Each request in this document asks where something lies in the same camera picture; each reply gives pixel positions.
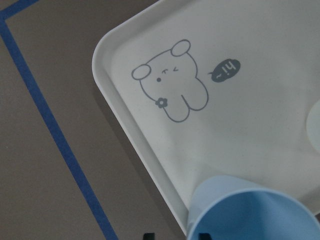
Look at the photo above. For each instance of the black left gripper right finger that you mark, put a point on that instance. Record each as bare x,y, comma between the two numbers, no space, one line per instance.
203,236

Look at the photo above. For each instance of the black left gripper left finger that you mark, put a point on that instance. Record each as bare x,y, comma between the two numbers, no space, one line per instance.
149,236

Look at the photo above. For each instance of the light blue plastic cup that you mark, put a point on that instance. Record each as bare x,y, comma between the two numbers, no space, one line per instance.
231,208

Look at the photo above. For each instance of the cream plastic tray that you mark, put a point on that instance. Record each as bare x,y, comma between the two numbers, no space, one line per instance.
217,87

